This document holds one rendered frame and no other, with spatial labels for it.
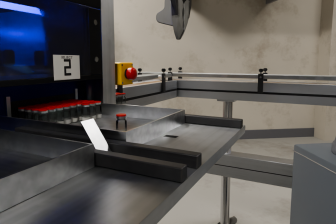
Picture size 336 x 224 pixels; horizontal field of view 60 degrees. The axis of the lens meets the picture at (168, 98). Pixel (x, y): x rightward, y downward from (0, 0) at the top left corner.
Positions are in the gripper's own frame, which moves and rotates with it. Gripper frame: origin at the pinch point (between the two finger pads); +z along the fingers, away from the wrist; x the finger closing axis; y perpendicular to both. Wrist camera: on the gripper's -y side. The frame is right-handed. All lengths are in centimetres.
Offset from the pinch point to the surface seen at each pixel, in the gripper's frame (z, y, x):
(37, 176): 19.4, 1.6, 37.8
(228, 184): 72, 11, -87
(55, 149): 19.8, 9.1, 28.4
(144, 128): 18.8, 1.4, 13.8
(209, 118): 19.8, -4.7, -6.3
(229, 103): 28, 11, -87
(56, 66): 7.3, 27.4, 10.5
